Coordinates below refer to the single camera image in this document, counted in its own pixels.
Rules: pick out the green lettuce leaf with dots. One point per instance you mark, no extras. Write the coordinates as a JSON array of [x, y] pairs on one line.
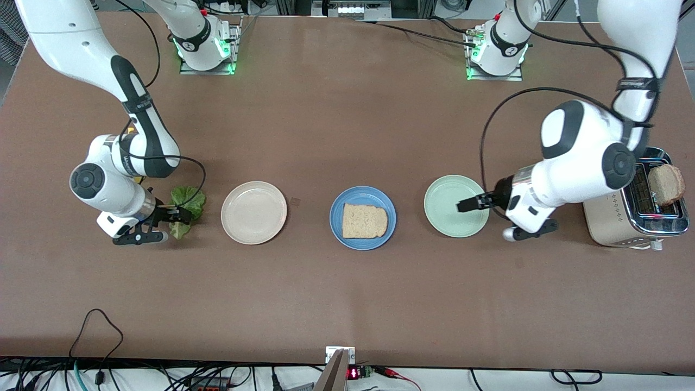
[[190, 196]]

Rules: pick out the cream and chrome toaster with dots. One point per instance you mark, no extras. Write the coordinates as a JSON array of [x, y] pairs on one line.
[[608, 222]]

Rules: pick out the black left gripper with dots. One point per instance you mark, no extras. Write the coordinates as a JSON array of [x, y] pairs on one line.
[[498, 196]]

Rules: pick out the grey device with lights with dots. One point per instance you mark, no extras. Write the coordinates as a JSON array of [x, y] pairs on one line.
[[353, 11]]

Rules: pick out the light green round plate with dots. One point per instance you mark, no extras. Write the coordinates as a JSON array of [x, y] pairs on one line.
[[445, 217]]

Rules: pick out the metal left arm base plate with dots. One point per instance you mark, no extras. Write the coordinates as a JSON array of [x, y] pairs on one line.
[[513, 77]]

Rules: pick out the white left camera mount block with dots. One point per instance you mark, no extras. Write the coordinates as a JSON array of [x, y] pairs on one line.
[[529, 214]]

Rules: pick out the blue round plate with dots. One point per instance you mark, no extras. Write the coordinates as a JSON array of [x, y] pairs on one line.
[[353, 195]]

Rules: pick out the brown bread slice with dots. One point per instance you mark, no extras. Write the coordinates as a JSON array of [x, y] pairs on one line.
[[365, 221], [667, 184]]

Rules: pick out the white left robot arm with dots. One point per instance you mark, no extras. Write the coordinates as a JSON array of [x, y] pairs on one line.
[[586, 163]]

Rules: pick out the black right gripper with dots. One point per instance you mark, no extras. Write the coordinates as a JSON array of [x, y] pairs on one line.
[[161, 212]]

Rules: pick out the silver camera mounting bracket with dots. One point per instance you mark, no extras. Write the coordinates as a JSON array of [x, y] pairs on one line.
[[334, 374]]

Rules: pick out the beige round plate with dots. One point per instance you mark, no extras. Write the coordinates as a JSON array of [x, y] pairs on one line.
[[253, 213]]

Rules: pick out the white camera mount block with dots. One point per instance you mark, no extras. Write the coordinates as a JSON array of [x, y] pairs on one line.
[[111, 224], [529, 214]]

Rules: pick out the circuit board with red display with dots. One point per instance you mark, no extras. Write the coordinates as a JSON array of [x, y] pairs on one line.
[[354, 373]]

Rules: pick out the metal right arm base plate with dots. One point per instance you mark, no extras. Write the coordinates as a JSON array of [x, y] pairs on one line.
[[236, 54]]

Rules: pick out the white right camera mount block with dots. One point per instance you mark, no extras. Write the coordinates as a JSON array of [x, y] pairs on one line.
[[111, 224]]

